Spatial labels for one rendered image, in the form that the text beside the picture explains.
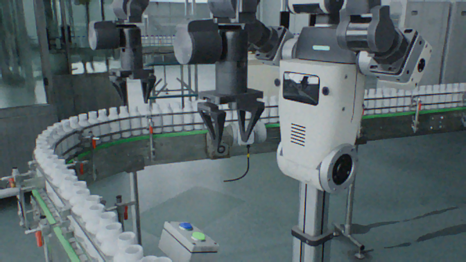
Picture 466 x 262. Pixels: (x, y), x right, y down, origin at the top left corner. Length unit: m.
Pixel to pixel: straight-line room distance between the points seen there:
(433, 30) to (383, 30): 5.90
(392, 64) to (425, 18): 5.68
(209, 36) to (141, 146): 1.63
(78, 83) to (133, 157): 3.68
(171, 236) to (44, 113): 2.92
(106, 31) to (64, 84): 4.75
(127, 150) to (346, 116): 1.36
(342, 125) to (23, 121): 3.06
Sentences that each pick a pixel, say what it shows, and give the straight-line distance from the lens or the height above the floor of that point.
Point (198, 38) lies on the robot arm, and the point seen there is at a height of 1.59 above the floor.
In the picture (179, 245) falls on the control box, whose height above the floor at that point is 1.10.
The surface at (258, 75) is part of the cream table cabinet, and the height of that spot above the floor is 0.98.
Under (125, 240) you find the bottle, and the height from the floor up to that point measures 1.16.
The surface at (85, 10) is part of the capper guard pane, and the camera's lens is 5.82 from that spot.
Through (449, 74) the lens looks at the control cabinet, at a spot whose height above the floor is 0.77.
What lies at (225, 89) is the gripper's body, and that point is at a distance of 0.67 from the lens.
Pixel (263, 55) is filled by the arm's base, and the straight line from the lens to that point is 1.33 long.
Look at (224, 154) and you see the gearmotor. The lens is 2.20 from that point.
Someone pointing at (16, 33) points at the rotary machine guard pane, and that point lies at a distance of 3.73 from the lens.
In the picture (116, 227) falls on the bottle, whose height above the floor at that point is 1.15.
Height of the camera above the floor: 1.61
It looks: 16 degrees down
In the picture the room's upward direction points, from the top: straight up
